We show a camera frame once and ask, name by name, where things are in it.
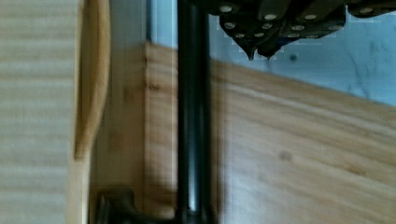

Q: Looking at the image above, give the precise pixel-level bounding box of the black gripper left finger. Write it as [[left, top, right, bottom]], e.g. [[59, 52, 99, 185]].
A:
[[199, 0, 282, 61]]

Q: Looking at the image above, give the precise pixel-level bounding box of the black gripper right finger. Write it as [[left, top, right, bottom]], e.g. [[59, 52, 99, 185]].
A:
[[257, 0, 395, 58]]

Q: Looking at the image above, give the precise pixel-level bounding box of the open bamboo drawer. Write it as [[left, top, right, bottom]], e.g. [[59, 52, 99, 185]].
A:
[[65, 0, 174, 224]]

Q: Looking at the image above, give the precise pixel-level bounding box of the wooden cutting board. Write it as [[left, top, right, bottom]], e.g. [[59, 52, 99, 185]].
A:
[[143, 41, 396, 224]]

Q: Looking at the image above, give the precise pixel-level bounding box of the silver toaster oven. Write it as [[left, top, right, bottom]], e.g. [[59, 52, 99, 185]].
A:
[[94, 0, 218, 224]]

